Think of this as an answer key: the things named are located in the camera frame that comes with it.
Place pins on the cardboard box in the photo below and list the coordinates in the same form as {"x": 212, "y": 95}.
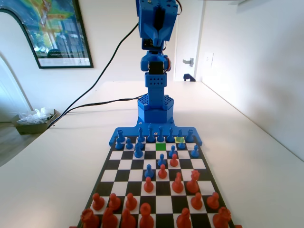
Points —
{"x": 31, "y": 128}

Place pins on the blue chess pawn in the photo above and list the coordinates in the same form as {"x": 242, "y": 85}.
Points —
{"x": 149, "y": 172}
{"x": 161, "y": 161}
{"x": 172, "y": 150}
{"x": 143, "y": 146}
{"x": 195, "y": 153}
{"x": 118, "y": 146}
{"x": 181, "y": 145}
{"x": 128, "y": 145}

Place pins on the blue chess queen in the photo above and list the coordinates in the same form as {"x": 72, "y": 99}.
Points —
{"x": 150, "y": 137}

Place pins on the black and white chessboard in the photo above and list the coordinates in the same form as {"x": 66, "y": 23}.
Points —
{"x": 128, "y": 174}

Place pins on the blue chess bishop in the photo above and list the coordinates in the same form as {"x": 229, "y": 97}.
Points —
{"x": 141, "y": 136}
{"x": 170, "y": 137}

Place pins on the clear plastic wrap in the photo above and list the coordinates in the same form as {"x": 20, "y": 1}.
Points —
{"x": 35, "y": 116}

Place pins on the white light switch plate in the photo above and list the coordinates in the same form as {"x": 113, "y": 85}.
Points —
{"x": 209, "y": 60}

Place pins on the blue base plate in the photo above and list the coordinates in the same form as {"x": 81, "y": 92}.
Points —
{"x": 130, "y": 131}

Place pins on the blue clamp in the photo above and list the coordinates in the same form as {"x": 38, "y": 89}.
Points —
{"x": 187, "y": 77}

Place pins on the white door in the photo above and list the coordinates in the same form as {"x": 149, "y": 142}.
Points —
{"x": 187, "y": 35}

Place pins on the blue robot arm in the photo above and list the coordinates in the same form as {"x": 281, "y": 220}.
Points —
{"x": 155, "y": 104}

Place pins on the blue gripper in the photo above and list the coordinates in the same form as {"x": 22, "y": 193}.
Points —
{"x": 156, "y": 21}

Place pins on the red chess pawn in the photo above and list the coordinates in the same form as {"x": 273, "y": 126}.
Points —
{"x": 174, "y": 162}
{"x": 162, "y": 173}
{"x": 131, "y": 203}
{"x": 213, "y": 202}
{"x": 148, "y": 186}
{"x": 114, "y": 203}
{"x": 98, "y": 203}
{"x": 196, "y": 202}

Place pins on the blue chess rook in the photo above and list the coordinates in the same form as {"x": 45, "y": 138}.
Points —
{"x": 120, "y": 136}
{"x": 189, "y": 136}

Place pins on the red chess bishop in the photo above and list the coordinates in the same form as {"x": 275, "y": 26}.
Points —
{"x": 128, "y": 219}
{"x": 184, "y": 219}

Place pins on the framed map poster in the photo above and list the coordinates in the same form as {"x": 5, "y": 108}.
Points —
{"x": 59, "y": 35}

